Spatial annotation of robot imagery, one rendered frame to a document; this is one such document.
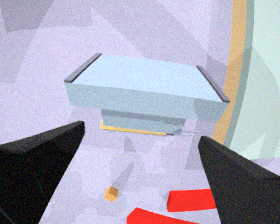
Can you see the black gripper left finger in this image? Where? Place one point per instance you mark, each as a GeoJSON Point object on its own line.
{"type": "Point", "coordinates": [31, 168]}

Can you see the red long rectangular bar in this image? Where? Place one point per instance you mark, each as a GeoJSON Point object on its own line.
{"type": "Point", "coordinates": [190, 200]}
{"type": "Point", "coordinates": [142, 216]}

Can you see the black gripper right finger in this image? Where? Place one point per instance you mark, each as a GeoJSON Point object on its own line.
{"type": "Point", "coordinates": [244, 192]}

